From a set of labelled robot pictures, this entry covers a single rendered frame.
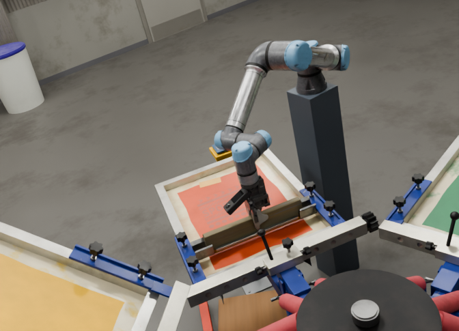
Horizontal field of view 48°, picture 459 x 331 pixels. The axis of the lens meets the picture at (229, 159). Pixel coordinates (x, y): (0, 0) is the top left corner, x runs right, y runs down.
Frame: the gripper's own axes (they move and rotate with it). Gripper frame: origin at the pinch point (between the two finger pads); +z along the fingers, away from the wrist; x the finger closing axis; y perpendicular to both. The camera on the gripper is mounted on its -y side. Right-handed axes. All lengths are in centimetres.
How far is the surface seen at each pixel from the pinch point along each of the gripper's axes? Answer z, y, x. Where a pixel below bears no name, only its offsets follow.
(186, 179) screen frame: 4, -14, 57
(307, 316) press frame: -30, -11, -77
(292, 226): 6.3, 14.7, -2.0
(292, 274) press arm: -2.4, 0.6, -34.7
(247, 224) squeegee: -2.4, -2.9, -1.5
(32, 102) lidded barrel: 94, -129, 535
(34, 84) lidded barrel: 75, -118, 544
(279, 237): 6.2, 7.1, -5.4
